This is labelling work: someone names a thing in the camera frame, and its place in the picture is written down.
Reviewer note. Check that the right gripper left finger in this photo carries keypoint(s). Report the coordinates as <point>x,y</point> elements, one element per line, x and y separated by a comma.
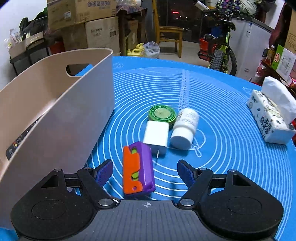
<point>92,183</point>

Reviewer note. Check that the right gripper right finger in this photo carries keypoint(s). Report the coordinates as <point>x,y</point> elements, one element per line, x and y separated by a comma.
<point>197,181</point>

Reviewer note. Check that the orange purple plastic toy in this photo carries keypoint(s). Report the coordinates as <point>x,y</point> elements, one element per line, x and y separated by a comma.
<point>137,170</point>

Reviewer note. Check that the white pill bottle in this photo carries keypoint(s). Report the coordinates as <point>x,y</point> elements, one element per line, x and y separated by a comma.
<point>184,129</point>

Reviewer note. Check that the white USB charger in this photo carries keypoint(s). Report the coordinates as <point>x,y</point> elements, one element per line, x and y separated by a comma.
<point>156,137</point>

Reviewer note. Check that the green round ointment tin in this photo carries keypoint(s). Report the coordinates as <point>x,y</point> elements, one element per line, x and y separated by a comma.
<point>162,113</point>

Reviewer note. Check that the beige plastic storage bin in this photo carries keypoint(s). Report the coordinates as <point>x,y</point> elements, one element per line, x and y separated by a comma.
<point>73,91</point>

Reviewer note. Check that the black TV remote control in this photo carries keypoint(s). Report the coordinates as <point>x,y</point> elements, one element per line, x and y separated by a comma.
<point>12,148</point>

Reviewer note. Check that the blue silicone baking mat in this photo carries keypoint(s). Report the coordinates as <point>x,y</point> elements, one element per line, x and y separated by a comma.
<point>252,192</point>

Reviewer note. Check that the white tissue pack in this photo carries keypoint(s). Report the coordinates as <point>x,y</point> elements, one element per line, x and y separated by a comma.
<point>273,109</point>

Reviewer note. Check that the green black bicycle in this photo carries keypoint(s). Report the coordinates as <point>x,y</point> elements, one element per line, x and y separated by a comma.
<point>223,59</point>

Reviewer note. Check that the red bucket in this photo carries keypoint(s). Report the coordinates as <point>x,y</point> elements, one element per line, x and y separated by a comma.
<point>207,48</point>

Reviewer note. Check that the yellow oil jug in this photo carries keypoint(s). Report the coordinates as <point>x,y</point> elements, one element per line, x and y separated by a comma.
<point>138,51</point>

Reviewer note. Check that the white plastic bag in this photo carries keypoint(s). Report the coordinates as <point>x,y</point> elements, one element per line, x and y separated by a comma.
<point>151,50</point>

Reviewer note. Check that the black metal shelf rack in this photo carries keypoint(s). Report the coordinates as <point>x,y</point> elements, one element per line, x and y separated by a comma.
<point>33,47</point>

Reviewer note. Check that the large cardboard box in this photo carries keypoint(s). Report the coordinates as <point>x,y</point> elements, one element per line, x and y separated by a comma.
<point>102,33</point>

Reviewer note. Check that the white chest freezer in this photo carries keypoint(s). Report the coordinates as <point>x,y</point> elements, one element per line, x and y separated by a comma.
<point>248,42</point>

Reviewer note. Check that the wooden chair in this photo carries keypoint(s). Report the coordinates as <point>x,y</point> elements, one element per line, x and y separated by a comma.
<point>167,33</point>

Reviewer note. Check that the open cardboard box top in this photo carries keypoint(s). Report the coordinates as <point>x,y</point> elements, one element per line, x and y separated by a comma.
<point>66,13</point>

